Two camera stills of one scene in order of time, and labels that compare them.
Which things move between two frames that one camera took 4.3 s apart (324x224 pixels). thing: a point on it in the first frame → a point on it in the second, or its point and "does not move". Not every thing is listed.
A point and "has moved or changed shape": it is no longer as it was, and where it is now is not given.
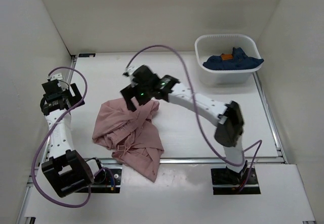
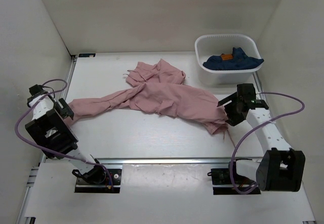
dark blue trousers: [237, 60] does not move
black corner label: [86, 55] does not move
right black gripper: [129, 92] → [234, 119]
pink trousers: [132, 134] has moved or changed shape
